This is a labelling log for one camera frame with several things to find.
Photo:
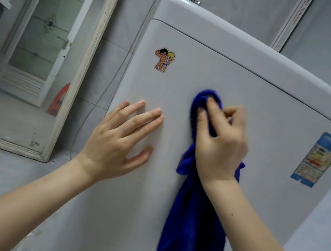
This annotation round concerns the person's left middle finger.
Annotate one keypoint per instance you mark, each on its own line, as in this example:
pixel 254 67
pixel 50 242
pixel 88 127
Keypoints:
pixel 144 119

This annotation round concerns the chrome water tap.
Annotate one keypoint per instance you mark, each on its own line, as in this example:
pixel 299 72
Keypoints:
pixel 195 0

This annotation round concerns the blue microfibre cloth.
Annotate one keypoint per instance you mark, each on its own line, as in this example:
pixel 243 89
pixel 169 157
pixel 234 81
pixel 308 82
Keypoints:
pixel 192 227

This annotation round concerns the person's right thumb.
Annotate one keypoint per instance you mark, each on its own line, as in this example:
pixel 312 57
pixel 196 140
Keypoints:
pixel 204 125

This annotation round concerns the person's left thumb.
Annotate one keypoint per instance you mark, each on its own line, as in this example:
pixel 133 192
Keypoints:
pixel 141 155

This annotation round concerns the red plastic stool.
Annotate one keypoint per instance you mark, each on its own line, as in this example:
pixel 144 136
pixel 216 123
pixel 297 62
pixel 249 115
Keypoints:
pixel 59 99

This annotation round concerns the white framed mirror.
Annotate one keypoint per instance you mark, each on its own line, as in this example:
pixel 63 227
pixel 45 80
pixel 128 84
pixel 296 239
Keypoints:
pixel 98 41

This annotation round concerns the person's left hand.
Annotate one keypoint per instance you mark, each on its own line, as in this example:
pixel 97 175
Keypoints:
pixel 111 143

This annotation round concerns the white ridged trim strip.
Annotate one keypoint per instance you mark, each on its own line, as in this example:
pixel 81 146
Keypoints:
pixel 290 24

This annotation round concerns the blue rating label sticker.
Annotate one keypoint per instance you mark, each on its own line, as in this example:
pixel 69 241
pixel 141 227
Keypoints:
pixel 317 160

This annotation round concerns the white glass panel door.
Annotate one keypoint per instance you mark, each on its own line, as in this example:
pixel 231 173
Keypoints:
pixel 48 29

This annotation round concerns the person's right forearm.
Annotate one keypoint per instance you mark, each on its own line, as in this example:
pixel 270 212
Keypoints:
pixel 256 245

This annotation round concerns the white washing machine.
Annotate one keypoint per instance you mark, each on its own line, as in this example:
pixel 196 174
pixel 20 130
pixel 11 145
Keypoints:
pixel 280 125

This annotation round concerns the person's right hand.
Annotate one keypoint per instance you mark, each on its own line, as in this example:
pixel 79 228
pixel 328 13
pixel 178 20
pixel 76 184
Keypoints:
pixel 221 152

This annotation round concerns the person's left little finger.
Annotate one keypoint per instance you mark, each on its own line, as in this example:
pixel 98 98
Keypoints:
pixel 118 109

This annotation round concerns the person's left forearm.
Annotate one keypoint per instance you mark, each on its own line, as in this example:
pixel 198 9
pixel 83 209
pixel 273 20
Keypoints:
pixel 19 210

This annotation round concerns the cartoon children sticker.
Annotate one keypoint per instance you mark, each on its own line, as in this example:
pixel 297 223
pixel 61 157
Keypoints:
pixel 164 60

